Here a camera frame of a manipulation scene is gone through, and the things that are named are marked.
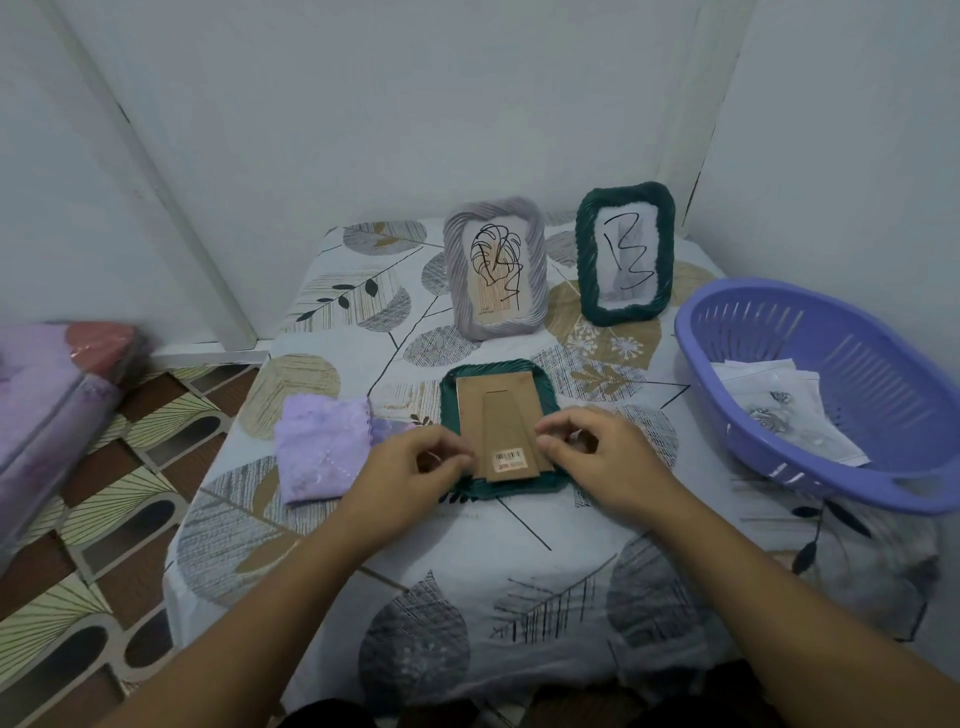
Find person's right hand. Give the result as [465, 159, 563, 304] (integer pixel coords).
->
[534, 407, 681, 531]

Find person's left hand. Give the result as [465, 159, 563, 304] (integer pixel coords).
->
[332, 426, 476, 562]

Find green frame with cardboard back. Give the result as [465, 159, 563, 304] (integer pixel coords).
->
[438, 359, 576, 503]

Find person's right forearm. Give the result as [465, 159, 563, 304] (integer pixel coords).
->
[633, 487, 960, 728]

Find person's left forearm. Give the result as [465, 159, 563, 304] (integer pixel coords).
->
[93, 517, 402, 728]

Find leaf print tablecloth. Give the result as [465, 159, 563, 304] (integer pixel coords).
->
[162, 216, 943, 715]

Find purple microfibre cloth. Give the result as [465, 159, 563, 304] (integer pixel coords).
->
[273, 395, 378, 508]

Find white printed paper sheet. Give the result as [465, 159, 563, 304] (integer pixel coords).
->
[710, 357, 802, 421]
[731, 369, 873, 468]

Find person's dark trousers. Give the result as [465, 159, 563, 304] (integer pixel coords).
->
[276, 658, 770, 728]

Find purple plastic basket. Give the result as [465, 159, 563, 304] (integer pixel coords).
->
[673, 278, 960, 516]

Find grey ribbed picture frame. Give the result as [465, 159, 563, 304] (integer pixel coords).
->
[442, 197, 552, 342]

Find green frame with line drawing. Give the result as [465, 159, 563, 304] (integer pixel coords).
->
[575, 180, 677, 328]

